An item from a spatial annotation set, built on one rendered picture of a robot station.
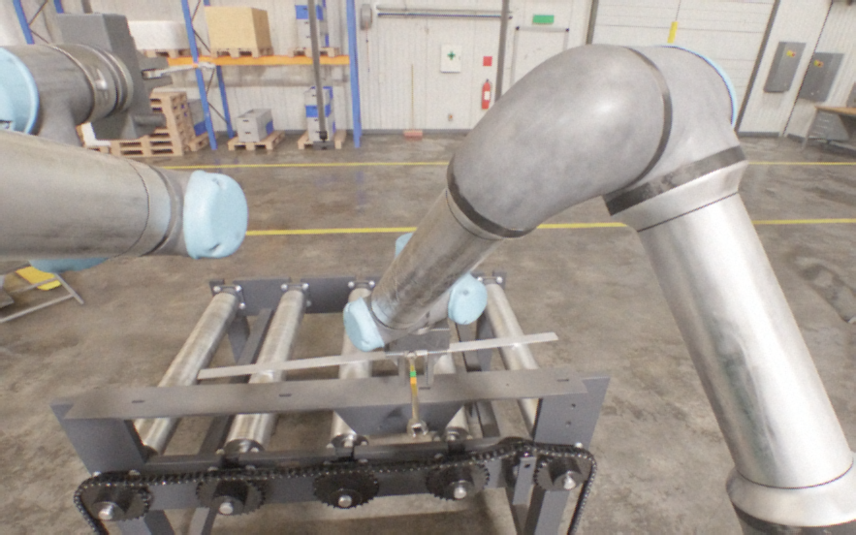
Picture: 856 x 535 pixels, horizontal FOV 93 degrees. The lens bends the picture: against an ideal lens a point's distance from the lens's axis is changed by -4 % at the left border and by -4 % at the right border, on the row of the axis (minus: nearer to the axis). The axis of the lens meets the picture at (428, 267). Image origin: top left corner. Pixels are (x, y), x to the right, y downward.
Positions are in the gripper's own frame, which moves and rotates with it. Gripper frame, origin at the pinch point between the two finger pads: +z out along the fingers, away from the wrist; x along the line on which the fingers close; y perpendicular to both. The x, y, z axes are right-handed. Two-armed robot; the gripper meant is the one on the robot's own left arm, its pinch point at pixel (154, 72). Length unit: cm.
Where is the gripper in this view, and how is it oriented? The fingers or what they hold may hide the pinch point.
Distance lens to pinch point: 72.8
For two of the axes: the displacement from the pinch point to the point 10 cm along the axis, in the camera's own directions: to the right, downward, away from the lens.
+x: 0.1, -8.8, -4.8
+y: 10.0, -0.3, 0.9
